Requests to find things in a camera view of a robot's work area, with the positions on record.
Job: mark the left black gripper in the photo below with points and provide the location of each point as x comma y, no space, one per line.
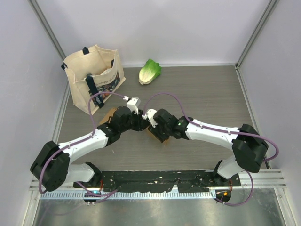
141,124

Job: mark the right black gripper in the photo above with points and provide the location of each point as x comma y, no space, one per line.
155,131

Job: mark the brown cardboard box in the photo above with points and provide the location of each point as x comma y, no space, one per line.
107,116

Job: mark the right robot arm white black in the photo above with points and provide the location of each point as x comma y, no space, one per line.
248,148

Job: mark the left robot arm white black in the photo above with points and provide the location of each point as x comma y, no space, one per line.
55,166

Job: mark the green lettuce head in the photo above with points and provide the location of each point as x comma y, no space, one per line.
150,71

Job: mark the white item inside bag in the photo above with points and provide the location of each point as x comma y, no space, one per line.
107,71

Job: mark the beige canvas tote bag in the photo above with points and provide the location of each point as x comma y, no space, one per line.
88,86

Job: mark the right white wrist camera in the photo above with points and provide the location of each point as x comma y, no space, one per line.
149,115

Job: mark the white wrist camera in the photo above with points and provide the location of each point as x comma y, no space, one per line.
132,104
149,115

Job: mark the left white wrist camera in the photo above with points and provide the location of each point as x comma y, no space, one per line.
132,104

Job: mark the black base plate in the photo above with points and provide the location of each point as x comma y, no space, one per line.
187,181

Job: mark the white slotted cable duct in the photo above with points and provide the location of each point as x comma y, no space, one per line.
80,194

